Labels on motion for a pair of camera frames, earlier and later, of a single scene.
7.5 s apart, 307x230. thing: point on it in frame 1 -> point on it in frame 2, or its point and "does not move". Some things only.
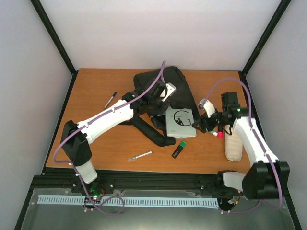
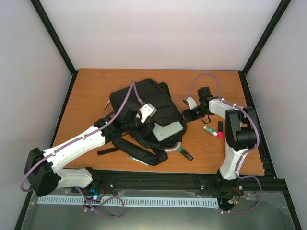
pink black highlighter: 220,132 does not move
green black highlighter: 178,150 -> 183,152
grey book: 179,122 -> 162,132
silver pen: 141,155 -> 136,159
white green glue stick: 214,132 does not move
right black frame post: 272,23 does not move
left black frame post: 49,27 does not move
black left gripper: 161,110 -> 143,131
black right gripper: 203,119 -> 190,117
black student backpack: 155,126 -> 152,101
